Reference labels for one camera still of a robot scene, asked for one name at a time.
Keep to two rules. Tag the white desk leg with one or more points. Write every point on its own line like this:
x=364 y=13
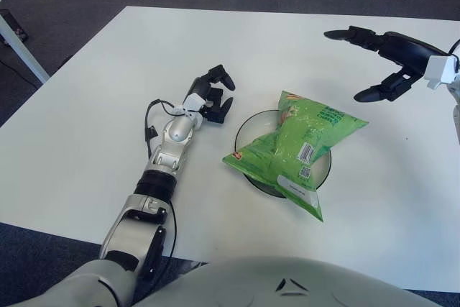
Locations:
x=21 y=48

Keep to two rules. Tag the black box on floor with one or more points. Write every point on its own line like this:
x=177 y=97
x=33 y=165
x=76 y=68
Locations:
x=14 y=24

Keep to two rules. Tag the white plate with black rim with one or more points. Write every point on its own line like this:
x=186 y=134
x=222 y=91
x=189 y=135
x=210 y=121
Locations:
x=258 y=123

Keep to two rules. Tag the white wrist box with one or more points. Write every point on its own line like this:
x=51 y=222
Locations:
x=192 y=100
x=438 y=69

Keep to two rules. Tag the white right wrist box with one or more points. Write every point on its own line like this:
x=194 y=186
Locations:
x=438 y=69

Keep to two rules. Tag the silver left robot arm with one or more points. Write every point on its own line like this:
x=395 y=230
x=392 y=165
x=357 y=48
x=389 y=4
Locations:
x=179 y=134

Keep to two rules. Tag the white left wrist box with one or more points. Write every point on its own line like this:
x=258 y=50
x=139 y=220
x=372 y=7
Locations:
x=192 y=100

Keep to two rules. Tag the grey robot torso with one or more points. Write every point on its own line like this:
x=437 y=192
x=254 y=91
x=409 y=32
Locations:
x=251 y=285

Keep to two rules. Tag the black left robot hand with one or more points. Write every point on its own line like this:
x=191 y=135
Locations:
x=215 y=109

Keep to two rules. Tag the green snack bag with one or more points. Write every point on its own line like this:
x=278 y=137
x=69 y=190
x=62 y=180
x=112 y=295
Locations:
x=280 y=149

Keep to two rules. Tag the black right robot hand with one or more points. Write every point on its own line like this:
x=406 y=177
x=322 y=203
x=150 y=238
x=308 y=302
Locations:
x=406 y=53

